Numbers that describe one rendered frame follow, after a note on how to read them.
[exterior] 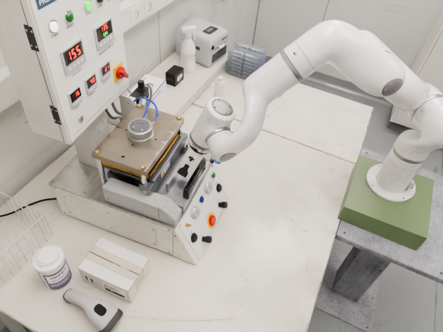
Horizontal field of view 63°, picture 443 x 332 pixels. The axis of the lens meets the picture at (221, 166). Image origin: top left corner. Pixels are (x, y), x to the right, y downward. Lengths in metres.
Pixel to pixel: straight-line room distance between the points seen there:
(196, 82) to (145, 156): 0.95
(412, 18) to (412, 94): 2.25
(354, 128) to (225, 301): 1.14
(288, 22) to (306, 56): 2.65
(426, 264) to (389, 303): 0.81
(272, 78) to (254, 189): 0.69
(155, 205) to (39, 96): 0.43
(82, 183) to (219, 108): 0.57
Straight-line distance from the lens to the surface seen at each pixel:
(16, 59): 1.02
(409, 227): 1.50
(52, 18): 0.95
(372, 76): 0.97
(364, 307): 2.24
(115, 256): 1.22
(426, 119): 1.31
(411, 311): 2.37
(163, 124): 1.20
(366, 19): 3.41
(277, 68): 0.92
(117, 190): 1.16
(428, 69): 3.09
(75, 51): 1.02
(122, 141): 1.15
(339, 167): 1.71
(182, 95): 1.87
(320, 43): 0.91
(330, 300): 2.18
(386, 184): 1.54
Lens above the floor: 1.89
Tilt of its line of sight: 46 degrees down
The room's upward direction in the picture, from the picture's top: 7 degrees clockwise
